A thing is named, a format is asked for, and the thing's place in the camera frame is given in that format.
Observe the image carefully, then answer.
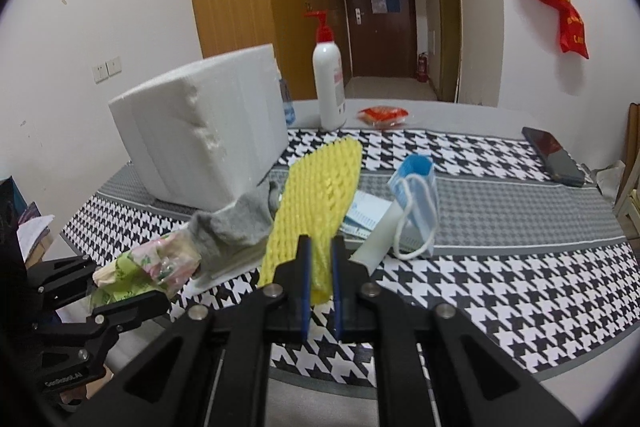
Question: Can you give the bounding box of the floral tissue pack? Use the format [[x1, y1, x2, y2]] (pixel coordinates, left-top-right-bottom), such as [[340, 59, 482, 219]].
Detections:
[[91, 230, 202, 308]]

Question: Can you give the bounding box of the grey sock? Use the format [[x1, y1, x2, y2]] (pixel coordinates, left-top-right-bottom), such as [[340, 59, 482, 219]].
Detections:
[[186, 180, 279, 271]]

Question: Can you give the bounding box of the blue face mask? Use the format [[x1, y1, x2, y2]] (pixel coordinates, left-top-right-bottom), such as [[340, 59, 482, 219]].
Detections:
[[387, 155, 439, 261], [340, 190, 392, 239]]

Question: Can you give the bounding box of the yellow foam net sleeve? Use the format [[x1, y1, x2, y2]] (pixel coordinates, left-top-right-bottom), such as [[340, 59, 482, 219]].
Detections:
[[258, 138, 362, 305]]

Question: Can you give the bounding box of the paper sheet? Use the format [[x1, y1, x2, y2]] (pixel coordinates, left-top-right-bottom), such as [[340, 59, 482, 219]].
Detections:
[[17, 215, 54, 261]]

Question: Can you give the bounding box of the white styrofoam box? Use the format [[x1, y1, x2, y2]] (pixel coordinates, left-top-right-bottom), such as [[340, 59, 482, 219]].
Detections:
[[108, 44, 288, 211]]

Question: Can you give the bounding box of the black smartphone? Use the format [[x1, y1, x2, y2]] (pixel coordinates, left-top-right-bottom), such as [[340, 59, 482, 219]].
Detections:
[[522, 127, 586, 187]]

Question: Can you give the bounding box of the red snack packet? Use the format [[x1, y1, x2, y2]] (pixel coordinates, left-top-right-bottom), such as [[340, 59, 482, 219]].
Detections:
[[357, 105, 410, 129]]

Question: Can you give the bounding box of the small clear spray bottle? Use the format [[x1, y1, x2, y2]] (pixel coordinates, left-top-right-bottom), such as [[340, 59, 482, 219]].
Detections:
[[279, 78, 296, 127]]

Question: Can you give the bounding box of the white pump lotion bottle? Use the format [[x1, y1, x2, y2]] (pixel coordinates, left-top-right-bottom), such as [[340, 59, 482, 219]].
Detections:
[[304, 11, 346, 131]]

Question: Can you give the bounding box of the red fire extinguisher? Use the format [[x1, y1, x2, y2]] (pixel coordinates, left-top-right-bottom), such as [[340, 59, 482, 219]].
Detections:
[[416, 52, 430, 83]]

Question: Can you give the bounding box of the dark brown entrance door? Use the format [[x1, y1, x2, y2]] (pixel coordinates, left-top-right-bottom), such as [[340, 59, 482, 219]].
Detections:
[[345, 0, 418, 78]]

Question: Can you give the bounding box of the wall socket pair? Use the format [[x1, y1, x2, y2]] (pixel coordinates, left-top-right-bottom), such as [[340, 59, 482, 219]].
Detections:
[[92, 56, 122, 83]]

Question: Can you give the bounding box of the side door frame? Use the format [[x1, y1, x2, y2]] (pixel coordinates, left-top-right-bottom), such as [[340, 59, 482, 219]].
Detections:
[[438, 0, 462, 103]]

